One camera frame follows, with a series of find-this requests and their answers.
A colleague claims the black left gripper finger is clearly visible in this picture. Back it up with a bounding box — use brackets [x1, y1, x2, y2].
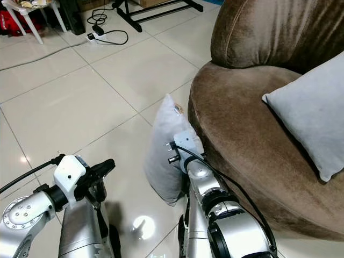
[89, 184, 107, 209]

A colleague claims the grey pillow with tag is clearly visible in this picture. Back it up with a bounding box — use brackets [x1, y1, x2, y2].
[143, 94, 195, 207]

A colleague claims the brown velvet sofa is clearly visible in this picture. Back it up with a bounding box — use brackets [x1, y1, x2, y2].
[188, 0, 344, 242]

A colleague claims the plain grey pillow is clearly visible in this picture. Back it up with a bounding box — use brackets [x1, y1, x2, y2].
[262, 51, 344, 183]

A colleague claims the black metal floor stand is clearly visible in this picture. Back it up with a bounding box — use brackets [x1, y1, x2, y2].
[112, 0, 204, 33]

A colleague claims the silver right robot leg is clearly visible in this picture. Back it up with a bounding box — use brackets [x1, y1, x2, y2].
[176, 177, 218, 258]

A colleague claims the white power strip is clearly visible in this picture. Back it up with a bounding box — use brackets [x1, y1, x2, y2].
[87, 32, 106, 44]

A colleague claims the tall black box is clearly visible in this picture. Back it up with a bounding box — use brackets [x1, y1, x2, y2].
[59, 0, 86, 35]

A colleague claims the brown cardboard box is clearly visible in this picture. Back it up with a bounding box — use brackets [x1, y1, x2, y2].
[78, 0, 114, 12]

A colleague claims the red bag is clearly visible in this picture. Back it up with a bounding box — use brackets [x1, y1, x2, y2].
[0, 10, 41, 37]

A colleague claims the white plastic stool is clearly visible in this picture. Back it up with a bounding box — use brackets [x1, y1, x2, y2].
[1, 0, 63, 45]

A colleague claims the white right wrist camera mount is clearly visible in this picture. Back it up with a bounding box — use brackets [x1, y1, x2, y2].
[171, 130, 205, 173]

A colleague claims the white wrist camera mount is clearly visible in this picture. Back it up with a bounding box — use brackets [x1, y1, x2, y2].
[54, 155, 88, 208]
[171, 130, 205, 173]

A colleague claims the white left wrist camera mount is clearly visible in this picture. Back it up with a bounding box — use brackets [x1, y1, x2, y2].
[54, 155, 88, 208]

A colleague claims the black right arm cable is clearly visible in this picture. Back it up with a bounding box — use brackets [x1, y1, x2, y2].
[173, 143, 278, 254]

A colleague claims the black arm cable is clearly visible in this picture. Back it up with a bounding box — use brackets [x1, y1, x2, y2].
[0, 154, 66, 195]
[173, 143, 278, 254]

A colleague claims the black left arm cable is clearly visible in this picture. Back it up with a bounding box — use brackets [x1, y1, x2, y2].
[0, 154, 66, 195]

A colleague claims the thin black floor cable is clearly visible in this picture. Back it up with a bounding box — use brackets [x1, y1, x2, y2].
[86, 3, 130, 46]

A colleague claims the grey floor cable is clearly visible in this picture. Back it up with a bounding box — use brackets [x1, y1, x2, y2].
[0, 39, 89, 60]

